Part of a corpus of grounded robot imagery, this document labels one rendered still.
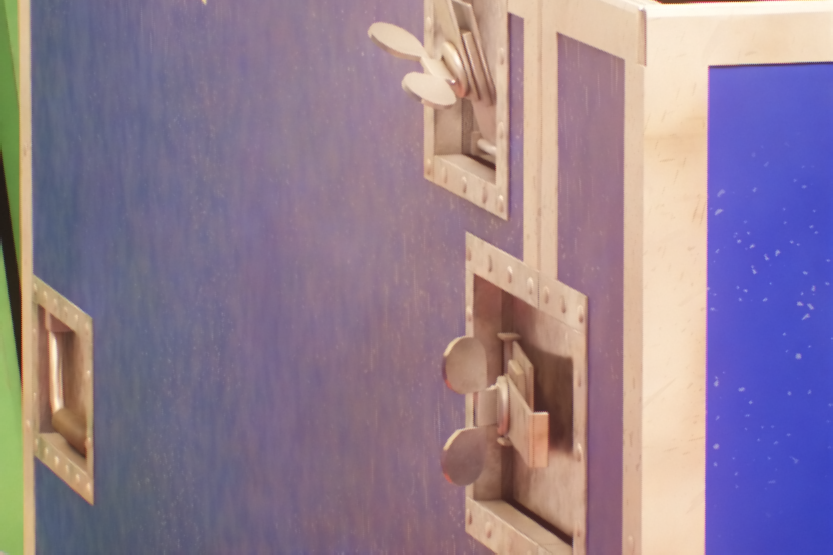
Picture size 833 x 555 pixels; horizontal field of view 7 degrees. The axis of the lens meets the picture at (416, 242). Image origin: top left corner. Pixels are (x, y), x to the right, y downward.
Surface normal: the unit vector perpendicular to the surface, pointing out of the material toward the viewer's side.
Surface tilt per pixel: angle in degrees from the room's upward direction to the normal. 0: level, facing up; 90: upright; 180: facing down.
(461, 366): 90
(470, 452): 90
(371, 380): 90
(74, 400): 90
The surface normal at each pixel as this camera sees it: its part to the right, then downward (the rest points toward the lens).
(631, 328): -0.96, 0.04
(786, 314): 0.26, 0.15
